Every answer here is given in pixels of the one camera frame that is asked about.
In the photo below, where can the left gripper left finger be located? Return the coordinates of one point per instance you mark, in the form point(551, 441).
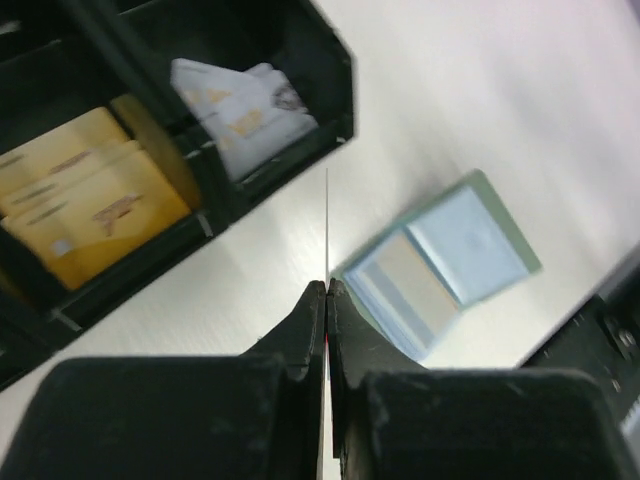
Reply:
point(257, 415)

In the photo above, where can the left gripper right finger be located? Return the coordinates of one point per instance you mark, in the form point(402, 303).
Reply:
point(395, 419)

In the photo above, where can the green card holder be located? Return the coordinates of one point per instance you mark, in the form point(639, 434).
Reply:
point(414, 280)

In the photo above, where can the gold striped credit card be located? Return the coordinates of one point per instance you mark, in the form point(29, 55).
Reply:
point(327, 422)

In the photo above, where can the black three-compartment tray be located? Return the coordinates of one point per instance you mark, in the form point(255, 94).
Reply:
point(69, 57)

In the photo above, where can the gold credit cards stack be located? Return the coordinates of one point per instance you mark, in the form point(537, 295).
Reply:
point(87, 193)

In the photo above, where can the white credit cards stack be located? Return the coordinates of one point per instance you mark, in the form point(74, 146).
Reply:
point(252, 115)

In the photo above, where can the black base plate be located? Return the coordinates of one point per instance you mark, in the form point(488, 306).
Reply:
point(602, 340)

